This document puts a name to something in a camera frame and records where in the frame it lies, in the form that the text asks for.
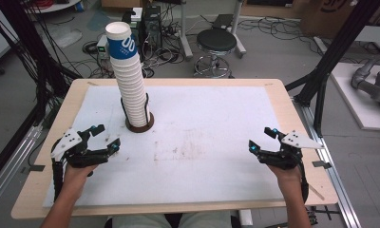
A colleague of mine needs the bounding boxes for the person's right hand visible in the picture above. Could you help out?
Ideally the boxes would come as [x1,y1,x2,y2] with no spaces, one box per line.
[267,164,304,192]

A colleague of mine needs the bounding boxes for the black metal frame post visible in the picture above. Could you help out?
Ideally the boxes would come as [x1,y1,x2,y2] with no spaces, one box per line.
[285,0,380,138]
[0,0,83,126]

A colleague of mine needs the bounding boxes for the white metal stand leg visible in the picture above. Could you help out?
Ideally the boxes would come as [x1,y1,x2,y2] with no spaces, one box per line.
[229,0,248,60]
[178,0,194,62]

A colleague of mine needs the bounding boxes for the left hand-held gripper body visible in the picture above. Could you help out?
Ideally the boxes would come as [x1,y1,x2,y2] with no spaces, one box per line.
[49,127,110,169]

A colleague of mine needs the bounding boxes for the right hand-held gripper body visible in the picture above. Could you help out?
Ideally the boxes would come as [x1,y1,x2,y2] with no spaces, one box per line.
[256,129,325,171]

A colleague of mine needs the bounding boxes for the aluminium rail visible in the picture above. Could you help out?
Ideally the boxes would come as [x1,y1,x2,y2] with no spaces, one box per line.
[292,97,364,228]
[0,123,44,212]

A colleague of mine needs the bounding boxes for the stack of white paper cups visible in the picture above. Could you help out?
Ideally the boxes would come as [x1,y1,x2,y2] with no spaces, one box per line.
[109,54,151,128]

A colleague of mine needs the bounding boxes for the black round stool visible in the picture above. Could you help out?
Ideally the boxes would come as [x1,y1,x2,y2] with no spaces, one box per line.
[193,28,238,80]

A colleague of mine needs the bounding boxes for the tangle of floor cables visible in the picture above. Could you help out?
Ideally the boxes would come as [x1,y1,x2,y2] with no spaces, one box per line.
[237,14,320,56]

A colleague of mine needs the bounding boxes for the small silver device box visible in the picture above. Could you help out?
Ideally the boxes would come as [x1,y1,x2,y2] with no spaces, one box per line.
[96,34,110,59]

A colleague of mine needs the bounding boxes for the person's left hand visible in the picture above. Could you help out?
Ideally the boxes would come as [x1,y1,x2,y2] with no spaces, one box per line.
[62,162,99,193]

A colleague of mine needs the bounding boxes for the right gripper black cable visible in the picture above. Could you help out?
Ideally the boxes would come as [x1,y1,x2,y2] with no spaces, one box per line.
[299,158,310,204]

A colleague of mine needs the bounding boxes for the person's legs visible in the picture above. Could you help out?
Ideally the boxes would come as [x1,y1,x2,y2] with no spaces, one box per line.
[111,211,234,228]

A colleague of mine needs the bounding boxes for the white floor board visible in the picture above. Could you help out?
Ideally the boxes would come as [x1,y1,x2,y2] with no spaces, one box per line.
[330,62,380,132]

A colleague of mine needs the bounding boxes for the large cardboard box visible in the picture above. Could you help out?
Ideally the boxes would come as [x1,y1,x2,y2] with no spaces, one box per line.
[299,0,359,40]

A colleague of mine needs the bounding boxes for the black tape piece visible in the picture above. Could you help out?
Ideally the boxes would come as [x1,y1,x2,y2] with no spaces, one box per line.
[312,160,333,170]
[28,163,47,173]

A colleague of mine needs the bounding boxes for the white foam mat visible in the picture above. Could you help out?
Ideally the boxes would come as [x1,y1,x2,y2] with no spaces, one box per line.
[42,85,286,209]

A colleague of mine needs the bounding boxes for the black computer tower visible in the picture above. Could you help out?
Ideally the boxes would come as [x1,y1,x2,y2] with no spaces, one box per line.
[142,5,163,51]

